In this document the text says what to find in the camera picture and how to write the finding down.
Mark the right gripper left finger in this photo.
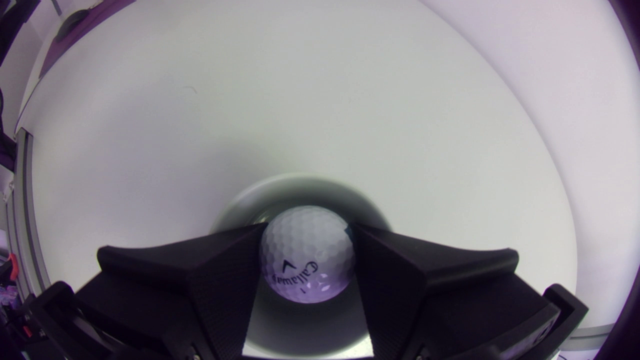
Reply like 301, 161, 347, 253
75, 221, 269, 360

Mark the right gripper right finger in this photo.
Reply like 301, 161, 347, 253
349, 222, 561, 360

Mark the white golf ball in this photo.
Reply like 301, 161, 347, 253
259, 205, 356, 304

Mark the white mug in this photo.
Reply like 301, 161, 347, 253
212, 173, 392, 358

